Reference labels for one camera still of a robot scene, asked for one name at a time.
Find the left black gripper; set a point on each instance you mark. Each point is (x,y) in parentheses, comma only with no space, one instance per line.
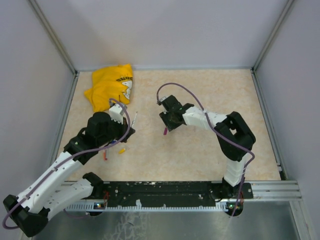
(124,129)

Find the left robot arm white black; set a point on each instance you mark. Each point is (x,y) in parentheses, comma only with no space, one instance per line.
(32,209)

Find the white pen yellow tip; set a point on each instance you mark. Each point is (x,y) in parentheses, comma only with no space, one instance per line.
(134,120)

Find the aluminium frame side rail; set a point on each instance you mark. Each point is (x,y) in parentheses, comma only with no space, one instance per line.
(269,126)

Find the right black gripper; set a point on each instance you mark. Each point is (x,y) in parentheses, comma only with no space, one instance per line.
(164,116)

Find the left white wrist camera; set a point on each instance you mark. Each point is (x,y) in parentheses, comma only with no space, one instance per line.
(116,112)

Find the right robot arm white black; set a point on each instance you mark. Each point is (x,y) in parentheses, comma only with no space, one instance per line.
(234,136)

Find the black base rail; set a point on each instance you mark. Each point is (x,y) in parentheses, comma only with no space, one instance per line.
(157,194)

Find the yellow folded shirt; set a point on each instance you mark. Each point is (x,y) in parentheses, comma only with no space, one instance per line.
(110,82)

